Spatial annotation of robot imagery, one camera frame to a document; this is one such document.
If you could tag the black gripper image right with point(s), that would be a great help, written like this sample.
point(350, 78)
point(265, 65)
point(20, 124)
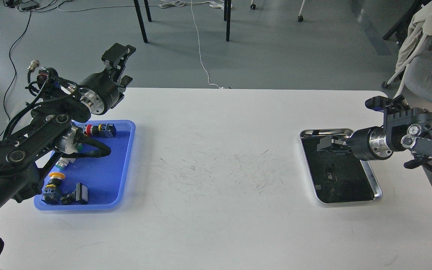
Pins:
point(366, 144)

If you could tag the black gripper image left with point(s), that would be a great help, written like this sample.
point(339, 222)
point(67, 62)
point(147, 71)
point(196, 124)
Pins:
point(104, 90)

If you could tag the small black gear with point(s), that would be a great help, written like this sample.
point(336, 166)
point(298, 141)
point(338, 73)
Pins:
point(331, 167)

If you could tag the silver metal tray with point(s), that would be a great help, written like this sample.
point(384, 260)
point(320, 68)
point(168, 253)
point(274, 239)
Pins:
point(353, 180)

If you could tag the blue plastic tray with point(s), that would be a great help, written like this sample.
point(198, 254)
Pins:
point(104, 177)

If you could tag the black table leg left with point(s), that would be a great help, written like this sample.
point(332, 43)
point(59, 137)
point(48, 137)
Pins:
point(140, 17)

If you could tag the black table leg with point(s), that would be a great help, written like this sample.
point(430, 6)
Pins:
point(140, 17)
point(227, 16)

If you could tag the black table leg right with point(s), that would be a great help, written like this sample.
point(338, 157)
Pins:
point(227, 16)

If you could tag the beige cloth on chair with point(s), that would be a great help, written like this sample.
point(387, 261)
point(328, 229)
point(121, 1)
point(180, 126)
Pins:
point(419, 30)

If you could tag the red push button switch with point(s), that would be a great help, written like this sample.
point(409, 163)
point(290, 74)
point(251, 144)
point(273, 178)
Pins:
point(103, 130)

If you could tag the green push button switch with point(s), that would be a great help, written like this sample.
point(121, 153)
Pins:
point(63, 162)

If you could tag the black switch block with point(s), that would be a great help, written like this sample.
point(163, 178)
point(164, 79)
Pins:
point(79, 195)

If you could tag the yellow push button switch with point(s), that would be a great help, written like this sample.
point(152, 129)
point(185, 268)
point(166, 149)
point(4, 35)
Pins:
point(52, 193)

